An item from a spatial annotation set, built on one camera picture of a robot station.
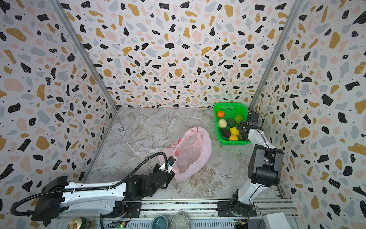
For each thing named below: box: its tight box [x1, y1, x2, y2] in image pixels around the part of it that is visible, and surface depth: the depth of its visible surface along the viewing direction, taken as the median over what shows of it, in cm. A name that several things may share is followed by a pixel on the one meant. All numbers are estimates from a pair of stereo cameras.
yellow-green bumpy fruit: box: [234, 114, 244, 125], surface depth 111 cm
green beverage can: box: [67, 216, 92, 229], surface depth 63 cm
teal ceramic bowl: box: [152, 215, 169, 229], surface depth 70 cm
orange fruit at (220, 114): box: [217, 110, 225, 118], surface depth 115 cm
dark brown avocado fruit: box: [220, 127, 232, 138], surface depth 104 cm
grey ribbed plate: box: [170, 213, 190, 229], surface depth 72 cm
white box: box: [262, 211, 292, 229], surface depth 69 cm
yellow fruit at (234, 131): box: [229, 126, 240, 136], surface depth 102 cm
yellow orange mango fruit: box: [228, 134, 239, 141], surface depth 101 cm
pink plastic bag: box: [159, 126, 213, 182], surface depth 81 cm
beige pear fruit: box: [218, 118, 228, 129], surface depth 108 cm
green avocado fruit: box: [226, 117, 236, 128], surface depth 108 cm
